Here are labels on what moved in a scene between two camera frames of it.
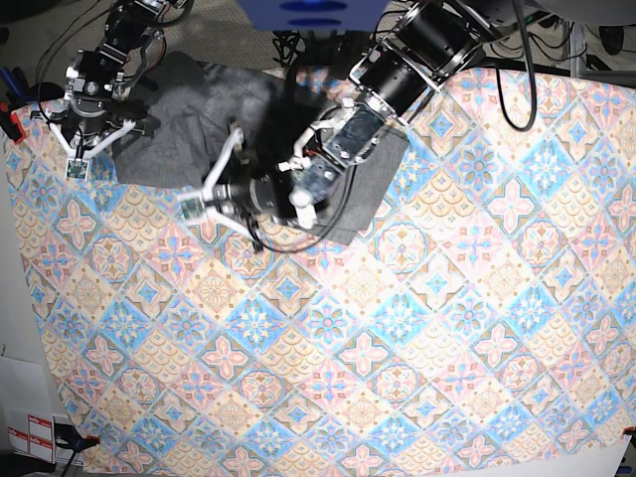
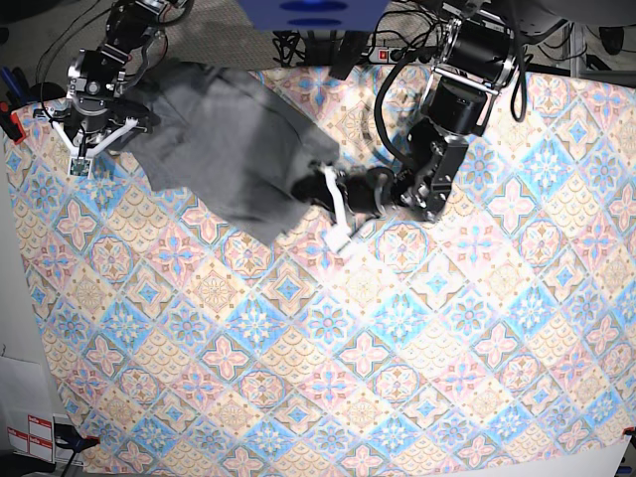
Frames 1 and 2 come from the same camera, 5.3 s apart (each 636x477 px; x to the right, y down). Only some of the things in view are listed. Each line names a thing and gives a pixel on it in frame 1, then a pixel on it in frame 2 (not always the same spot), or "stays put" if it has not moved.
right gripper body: [266, 195] → [370, 191]
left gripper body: [86, 116] stays put
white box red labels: [27, 421] stays put
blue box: [316, 15] stays put
